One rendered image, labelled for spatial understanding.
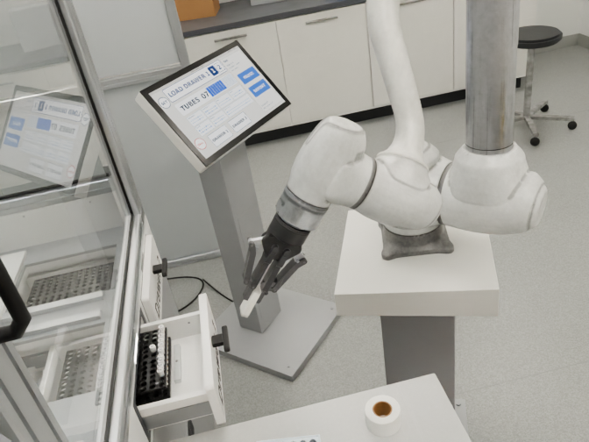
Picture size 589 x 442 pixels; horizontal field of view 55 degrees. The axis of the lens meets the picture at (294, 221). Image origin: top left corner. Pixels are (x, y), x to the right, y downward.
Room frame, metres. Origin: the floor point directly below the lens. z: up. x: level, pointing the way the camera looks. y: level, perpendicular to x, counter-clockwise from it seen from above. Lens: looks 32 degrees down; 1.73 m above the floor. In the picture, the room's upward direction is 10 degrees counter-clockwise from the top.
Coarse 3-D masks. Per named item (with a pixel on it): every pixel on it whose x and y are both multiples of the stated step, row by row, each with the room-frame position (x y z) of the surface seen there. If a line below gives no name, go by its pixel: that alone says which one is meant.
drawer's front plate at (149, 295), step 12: (156, 252) 1.31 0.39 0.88; (144, 264) 1.20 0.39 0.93; (156, 264) 1.26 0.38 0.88; (144, 276) 1.14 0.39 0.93; (156, 276) 1.21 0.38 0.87; (144, 288) 1.10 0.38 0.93; (156, 288) 1.17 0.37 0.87; (144, 300) 1.05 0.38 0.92; (156, 300) 1.12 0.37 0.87; (156, 312) 1.08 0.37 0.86
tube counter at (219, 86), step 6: (222, 78) 1.96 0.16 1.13; (228, 78) 1.98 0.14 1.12; (234, 78) 1.99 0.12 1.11; (210, 84) 1.91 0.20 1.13; (216, 84) 1.93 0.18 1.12; (222, 84) 1.94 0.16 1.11; (228, 84) 1.96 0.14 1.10; (204, 90) 1.88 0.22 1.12; (210, 90) 1.89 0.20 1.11; (216, 90) 1.91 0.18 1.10; (222, 90) 1.92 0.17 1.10; (204, 96) 1.86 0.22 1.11; (210, 96) 1.87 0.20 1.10
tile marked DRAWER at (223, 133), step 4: (220, 128) 1.78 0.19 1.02; (224, 128) 1.79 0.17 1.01; (212, 132) 1.75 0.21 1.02; (216, 132) 1.76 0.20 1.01; (220, 132) 1.76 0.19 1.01; (224, 132) 1.77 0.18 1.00; (228, 132) 1.78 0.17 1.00; (208, 136) 1.73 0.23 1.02; (212, 136) 1.74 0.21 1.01; (216, 136) 1.74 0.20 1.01; (220, 136) 1.75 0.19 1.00; (224, 136) 1.76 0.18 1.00; (228, 136) 1.77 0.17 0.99; (212, 140) 1.72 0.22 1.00; (216, 140) 1.73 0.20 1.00; (220, 140) 1.74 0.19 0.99; (224, 140) 1.75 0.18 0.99; (216, 144) 1.72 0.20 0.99; (220, 144) 1.72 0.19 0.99
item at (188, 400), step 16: (160, 320) 1.01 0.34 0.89; (176, 320) 1.00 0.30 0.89; (192, 320) 1.01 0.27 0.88; (176, 336) 1.00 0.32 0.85; (192, 336) 1.00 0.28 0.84; (192, 352) 0.95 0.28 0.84; (192, 368) 0.90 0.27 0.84; (176, 384) 0.86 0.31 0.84; (192, 384) 0.85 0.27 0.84; (176, 400) 0.77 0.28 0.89; (192, 400) 0.77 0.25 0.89; (208, 400) 0.77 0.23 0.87; (144, 416) 0.76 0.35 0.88; (160, 416) 0.76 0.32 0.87; (176, 416) 0.76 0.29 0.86; (192, 416) 0.76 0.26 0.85
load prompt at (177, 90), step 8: (216, 64) 2.01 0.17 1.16; (200, 72) 1.94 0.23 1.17; (208, 72) 1.95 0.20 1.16; (216, 72) 1.98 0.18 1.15; (224, 72) 1.99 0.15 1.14; (184, 80) 1.87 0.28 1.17; (192, 80) 1.89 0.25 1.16; (200, 80) 1.91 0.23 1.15; (208, 80) 1.92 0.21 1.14; (168, 88) 1.81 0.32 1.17; (176, 88) 1.83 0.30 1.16; (184, 88) 1.84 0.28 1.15; (192, 88) 1.86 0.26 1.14; (168, 96) 1.78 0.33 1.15; (176, 96) 1.80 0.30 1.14
